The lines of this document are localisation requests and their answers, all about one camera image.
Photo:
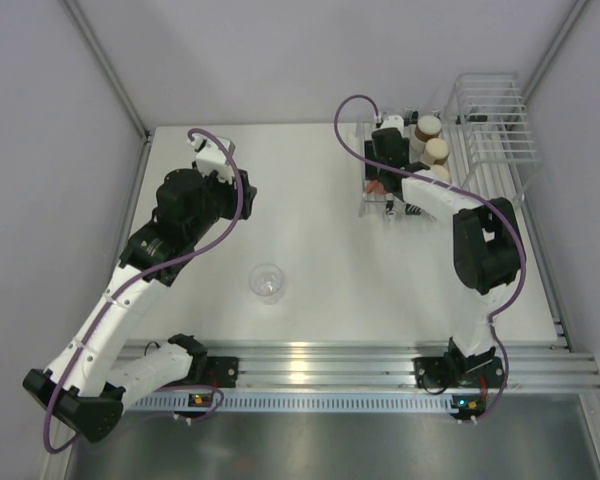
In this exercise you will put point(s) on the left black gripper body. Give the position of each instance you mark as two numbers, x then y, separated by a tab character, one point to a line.
220	199

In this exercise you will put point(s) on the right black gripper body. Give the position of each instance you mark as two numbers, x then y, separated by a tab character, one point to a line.
374	171

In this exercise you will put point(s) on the orange white ceramic mug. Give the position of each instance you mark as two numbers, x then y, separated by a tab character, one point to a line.
375	187

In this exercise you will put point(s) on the steel cup brown band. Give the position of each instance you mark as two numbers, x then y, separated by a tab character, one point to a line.
427	127
436	152
441	173

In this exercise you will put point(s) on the clear plastic cup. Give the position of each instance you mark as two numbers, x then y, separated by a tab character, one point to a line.
267	282

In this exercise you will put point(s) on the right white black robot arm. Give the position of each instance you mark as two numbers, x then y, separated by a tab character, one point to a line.
487	255

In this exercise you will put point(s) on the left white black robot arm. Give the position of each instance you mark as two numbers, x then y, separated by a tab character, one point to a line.
82	388

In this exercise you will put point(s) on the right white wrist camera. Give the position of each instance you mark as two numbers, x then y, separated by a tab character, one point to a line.
390	121

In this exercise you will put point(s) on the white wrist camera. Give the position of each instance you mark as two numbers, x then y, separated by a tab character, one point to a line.
209	159
390	121

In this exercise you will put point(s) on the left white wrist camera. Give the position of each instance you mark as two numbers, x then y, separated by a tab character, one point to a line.
209	159

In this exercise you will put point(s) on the white wire dish rack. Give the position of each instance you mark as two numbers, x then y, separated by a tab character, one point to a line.
485	122

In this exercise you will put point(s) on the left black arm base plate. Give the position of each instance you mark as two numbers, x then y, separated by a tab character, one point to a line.
221	372

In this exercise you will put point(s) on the aluminium mounting rail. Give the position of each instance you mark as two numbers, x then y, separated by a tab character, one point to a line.
329	366

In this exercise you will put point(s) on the grey slotted cable duct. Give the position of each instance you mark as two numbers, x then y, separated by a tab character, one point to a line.
266	402

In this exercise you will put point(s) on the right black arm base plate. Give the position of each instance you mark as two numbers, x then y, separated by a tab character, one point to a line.
432	374

